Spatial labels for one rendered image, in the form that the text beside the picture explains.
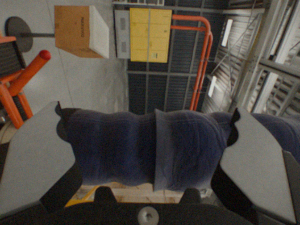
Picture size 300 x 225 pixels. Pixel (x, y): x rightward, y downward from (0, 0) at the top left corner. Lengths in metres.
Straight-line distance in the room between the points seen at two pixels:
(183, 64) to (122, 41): 5.22
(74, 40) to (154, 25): 5.94
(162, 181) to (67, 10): 1.80
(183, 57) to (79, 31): 9.83
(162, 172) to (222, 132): 0.18
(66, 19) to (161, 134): 1.70
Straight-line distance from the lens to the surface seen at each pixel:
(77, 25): 1.85
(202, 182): 0.41
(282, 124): 0.52
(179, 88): 11.96
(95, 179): 0.43
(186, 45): 11.15
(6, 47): 0.47
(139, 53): 7.68
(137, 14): 7.51
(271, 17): 2.65
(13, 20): 2.46
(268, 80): 2.42
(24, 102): 0.51
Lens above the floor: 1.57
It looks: 1 degrees up
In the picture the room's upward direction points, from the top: 92 degrees clockwise
